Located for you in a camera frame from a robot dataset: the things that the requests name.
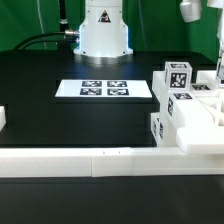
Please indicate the white U-shaped fence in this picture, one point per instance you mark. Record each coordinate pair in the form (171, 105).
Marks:
(65, 140)

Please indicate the white chair back frame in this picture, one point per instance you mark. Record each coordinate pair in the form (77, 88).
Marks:
(185, 122)

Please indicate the white tag plate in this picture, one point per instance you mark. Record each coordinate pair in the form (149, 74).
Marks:
(73, 88)

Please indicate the white tagged cube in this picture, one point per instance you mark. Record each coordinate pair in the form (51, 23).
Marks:
(220, 73)
(178, 75)

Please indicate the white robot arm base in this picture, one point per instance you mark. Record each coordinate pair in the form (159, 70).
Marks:
(103, 35)

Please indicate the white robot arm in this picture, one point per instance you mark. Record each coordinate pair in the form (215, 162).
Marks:
(191, 9)

